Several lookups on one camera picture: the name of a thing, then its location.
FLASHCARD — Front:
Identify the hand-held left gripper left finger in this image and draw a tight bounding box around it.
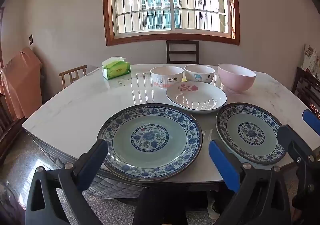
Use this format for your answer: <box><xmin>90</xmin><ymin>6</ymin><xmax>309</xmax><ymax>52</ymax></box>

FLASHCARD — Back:
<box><xmin>25</xmin><ymin>139</ymin><xmax>109</xmax><ymax>225</ymax></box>

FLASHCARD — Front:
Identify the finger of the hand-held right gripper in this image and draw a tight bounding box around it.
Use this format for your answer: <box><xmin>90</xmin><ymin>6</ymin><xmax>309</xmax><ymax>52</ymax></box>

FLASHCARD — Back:
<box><xmin>277</xmin><ymin>125</ymin><xmax>320</xmax><ymax>199</ymax></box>
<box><xmin>302</xmin><ymin>109</ymin><xmax>320</xmax><ymax>138</ymax></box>

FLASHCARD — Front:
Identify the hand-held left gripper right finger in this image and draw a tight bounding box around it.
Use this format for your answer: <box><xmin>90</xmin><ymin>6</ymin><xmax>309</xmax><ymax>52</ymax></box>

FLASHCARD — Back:
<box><xmin>208</xmin><ymin>139</ymin><xmax>292</xmax><ymax>225</ymax></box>

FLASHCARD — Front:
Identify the small blue patterned plate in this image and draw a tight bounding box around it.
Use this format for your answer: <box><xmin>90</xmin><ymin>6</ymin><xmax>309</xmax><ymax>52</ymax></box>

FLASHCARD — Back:
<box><xmin>216</xmin><ymin>102</ymin><xmax>287</xmax><ymax>164</ymax></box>

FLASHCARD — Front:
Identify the large blue patterned plate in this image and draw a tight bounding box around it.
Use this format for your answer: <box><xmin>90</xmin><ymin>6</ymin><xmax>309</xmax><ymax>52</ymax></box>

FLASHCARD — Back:
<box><xmin>97</xmin><ymin>103</ymin><xmax>203</xmax><ymax>182</ymax></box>

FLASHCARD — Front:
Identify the white floral plate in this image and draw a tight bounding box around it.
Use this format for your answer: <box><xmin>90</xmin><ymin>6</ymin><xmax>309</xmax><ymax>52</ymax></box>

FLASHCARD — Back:
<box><xmin>166</xmin><ymin>81</ymin><xmax>227</xmax><ymax>114</ymax></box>

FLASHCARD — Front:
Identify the pink bowl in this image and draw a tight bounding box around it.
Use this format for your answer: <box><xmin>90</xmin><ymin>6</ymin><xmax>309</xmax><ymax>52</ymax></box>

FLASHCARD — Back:
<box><xmin>217</xmin><ymin>63</ymin><xmax>257</xmax><ymax>94</ymax></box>

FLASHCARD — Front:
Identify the white dog print bowl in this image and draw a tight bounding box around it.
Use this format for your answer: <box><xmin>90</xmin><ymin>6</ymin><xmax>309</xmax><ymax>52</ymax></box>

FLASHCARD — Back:
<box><xmin>184</xmin><ymin>65</ymin><xmax>216</xmax><ymax>86</ymax></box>

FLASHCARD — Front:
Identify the white rabbit print bowl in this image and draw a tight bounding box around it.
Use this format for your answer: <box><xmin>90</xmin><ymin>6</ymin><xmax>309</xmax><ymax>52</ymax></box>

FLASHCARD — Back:
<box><xmin>150</xmin><ymin>66</ymin><xmax>184</xmax><ymax>90</ymax></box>

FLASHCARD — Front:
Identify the dark carved wooden chair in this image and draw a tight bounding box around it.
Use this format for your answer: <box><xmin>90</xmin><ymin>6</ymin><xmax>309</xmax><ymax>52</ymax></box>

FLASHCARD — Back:
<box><xmin>291</xmin><ymin>67</ymin><xmax>320</xmax><ymax>115</ymax></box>

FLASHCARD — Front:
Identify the stack of newspapers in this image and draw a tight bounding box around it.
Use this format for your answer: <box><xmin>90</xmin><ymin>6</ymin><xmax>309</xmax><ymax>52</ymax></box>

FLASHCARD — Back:
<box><xmin>301</xmin><ymin>44</ymin><xmax>320</xmax><ymax>78</ymax></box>

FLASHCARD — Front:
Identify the light wooden chair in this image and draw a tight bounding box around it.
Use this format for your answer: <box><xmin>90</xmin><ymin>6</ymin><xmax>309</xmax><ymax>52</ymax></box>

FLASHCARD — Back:
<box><xmin>59</xmin><ymin>65</ymin><xmax>88</xmax><ymax>89</ymax></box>

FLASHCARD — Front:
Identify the green tissue pack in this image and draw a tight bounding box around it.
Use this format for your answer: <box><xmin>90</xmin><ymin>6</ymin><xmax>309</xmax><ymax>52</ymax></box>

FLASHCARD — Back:
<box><xmin>101</xmin><ymin>57</ymin><xmax>131</xmax><ymax>80</ymax></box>

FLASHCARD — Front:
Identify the orange cloth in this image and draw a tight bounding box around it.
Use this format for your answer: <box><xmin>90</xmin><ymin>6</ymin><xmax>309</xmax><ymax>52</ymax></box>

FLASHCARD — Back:
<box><xmin>0</xmin><ymin>47</ymin><xmax>42</xmax><ymax>119</ymax></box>

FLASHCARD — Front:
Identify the dark wooden slatted chair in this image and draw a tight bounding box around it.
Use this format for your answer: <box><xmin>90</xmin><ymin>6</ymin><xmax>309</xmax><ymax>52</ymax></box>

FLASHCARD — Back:
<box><xmin>166</xmin><ymin>40</ymin><xmax>200</xmax><ymax>65</ymax></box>

